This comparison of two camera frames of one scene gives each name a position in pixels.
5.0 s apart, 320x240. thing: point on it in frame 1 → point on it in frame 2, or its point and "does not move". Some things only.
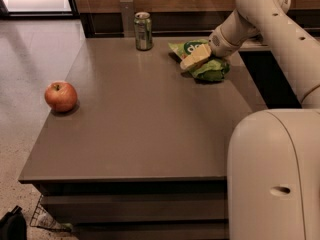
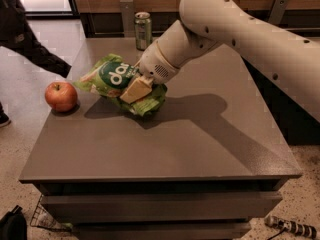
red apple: x=61 y=96 does not move
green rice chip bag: x=214 y=70 → x=110 y=76
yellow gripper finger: x=198 y=55 → x=141 y=86
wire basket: x=42 y=219 does not move
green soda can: x=143 y=30 does not move
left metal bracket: x=127 y=7 does not move
